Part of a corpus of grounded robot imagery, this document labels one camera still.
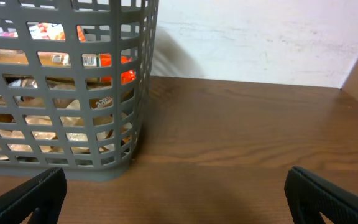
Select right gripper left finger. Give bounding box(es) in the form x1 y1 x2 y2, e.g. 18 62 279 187
0 168 67 223

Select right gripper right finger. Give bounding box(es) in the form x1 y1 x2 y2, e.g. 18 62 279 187
284 166 358 223

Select mushroom pouch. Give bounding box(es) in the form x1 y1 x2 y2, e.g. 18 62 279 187
0 77 132 161

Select orange spaghetti packet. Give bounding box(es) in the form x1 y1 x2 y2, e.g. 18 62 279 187
0 48 137 85

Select tissue pack multipack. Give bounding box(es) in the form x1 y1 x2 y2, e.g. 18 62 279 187
0 22 86 42

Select grey plastic basket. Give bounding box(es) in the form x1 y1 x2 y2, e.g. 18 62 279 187
0 0 159 181

